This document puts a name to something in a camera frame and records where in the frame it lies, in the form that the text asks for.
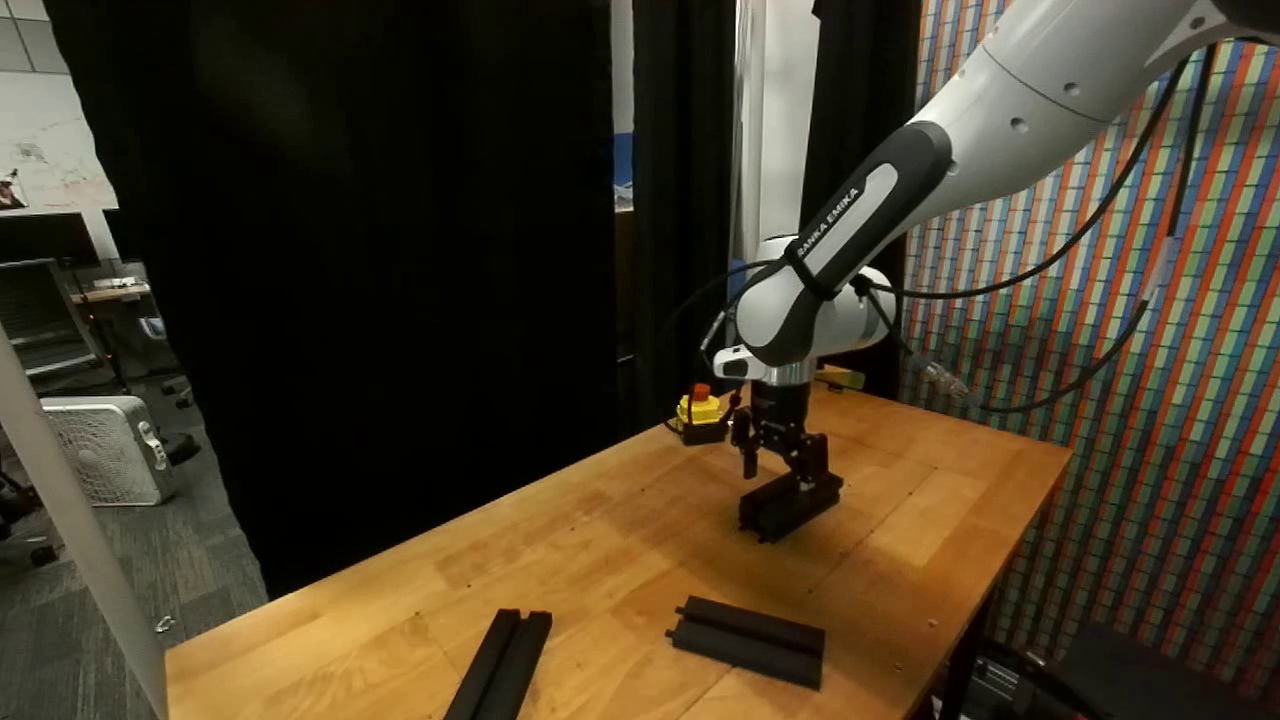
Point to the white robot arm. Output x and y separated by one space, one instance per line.
1045 80

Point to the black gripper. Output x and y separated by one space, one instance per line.
783 412

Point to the white box on floor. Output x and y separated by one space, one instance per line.
112 449

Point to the black curtain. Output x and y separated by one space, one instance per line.
380 246

